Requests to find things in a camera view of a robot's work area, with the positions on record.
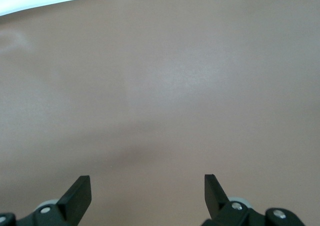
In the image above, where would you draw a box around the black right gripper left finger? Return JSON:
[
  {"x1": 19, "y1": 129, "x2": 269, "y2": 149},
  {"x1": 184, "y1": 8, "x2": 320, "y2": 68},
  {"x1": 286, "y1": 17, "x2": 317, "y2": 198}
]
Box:
[{"x1": 0, "y1": 175, "x2": 93, "y2": 226}]

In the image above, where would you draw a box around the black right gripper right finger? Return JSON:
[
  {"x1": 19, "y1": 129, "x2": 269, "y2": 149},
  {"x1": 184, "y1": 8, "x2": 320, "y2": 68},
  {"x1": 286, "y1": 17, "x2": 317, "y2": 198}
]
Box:
[{"x1": 199, "y1": 173, "x2": 305, "y2": 226}]

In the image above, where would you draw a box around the brown table mat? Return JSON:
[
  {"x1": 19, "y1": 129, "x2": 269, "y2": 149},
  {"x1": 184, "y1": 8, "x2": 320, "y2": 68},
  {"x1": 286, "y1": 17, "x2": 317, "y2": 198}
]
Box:
[{"x1": 0, "y1": 0, "x2": 320, "y2": 226}]

